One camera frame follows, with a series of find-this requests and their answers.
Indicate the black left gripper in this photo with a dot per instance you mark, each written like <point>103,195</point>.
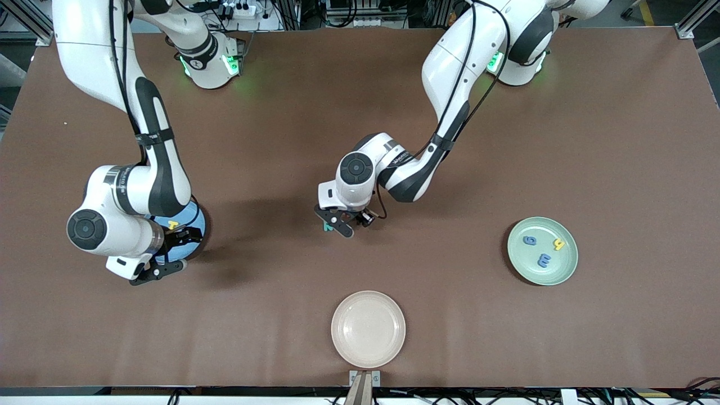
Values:
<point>358,215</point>

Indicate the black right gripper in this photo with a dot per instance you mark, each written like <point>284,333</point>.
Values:
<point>179,236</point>

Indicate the blue foam letter g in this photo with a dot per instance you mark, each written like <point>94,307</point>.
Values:
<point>529,242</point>

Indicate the blue foam letter m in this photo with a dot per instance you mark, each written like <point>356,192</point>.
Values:
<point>544,261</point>

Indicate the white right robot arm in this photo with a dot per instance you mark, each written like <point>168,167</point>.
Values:
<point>84,56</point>

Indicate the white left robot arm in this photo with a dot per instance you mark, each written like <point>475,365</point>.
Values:
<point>349,191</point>

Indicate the blue plate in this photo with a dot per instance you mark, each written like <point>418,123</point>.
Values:
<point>194,216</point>

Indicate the beige plate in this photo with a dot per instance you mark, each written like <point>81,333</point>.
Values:
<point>368,329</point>

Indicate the green plate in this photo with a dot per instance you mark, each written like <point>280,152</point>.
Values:
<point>543,270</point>

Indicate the white power strip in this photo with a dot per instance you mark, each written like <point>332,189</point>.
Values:
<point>244,11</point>

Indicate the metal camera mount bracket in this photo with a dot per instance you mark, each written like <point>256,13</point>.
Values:
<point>364,388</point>

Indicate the aluminium frame profile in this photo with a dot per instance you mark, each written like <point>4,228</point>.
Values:
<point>691,25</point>
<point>34,25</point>

